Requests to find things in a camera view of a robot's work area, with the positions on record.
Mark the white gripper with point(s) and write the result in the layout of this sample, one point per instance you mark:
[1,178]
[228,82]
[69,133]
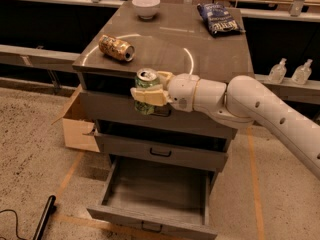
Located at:
[182,91]

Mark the green soda can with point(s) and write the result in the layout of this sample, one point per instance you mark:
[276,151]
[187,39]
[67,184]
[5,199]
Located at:
[145,78]

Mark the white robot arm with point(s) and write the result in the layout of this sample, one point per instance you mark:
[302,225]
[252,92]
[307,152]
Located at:
[238,104]

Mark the grey top drawer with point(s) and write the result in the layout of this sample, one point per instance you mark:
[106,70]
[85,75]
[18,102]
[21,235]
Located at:
[116,114]

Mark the grey drawer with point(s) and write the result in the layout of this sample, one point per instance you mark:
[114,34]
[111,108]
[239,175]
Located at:
[116,114]
[158,198]
[161,153]

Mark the grey drawer cabinet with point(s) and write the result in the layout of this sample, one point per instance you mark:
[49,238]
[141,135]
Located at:
[175,40]

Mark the gold crushed soda can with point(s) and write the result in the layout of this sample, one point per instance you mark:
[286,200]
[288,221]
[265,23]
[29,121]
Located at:
[116,48]

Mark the grey middle drawer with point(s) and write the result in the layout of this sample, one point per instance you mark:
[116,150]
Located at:
[161,153]

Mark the grey bottom drawer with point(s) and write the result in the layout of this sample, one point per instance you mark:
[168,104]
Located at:
[158,198]

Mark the white bowl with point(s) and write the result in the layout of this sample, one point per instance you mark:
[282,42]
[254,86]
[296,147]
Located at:
[146,9]

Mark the blue chip bag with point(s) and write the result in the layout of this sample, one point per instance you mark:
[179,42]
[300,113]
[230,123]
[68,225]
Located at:
[218,20]

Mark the cardboard box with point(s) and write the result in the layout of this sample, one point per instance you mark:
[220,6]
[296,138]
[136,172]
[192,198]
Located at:
[78,130]

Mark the clear pump bottle left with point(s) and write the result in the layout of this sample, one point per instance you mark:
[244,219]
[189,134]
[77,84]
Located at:
[278,72]

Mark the black pole on floor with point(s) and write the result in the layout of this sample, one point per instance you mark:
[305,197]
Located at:
[48,210]

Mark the metal rail shelf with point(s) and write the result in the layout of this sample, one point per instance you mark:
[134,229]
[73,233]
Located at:
[62,61]

